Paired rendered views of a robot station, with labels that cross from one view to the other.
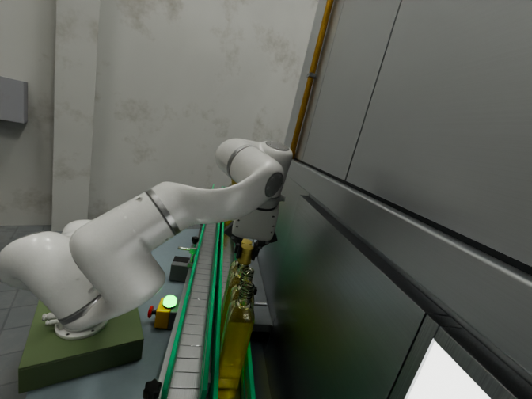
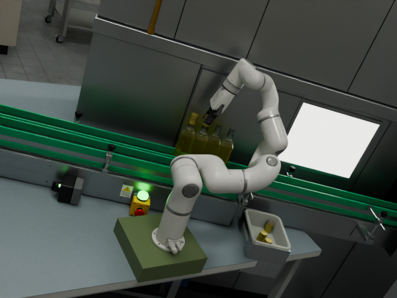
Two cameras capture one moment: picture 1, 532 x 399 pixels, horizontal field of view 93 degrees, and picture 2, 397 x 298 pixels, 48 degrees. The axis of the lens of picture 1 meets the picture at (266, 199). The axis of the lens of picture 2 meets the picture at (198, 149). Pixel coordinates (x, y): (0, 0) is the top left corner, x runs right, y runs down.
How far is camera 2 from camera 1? 1.92 m
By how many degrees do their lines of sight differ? 86
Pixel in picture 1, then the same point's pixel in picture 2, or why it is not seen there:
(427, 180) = (292, 64)
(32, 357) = (199, 255)
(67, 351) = (193, 241)
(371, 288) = (282, 99)
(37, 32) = not seen: outside the picture
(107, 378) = not seen: hidden behind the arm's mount
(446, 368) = (305, 106)
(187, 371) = not seen: hidden behind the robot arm
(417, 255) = (296, 86)
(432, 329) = (303, 100)
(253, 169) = (271, 83)
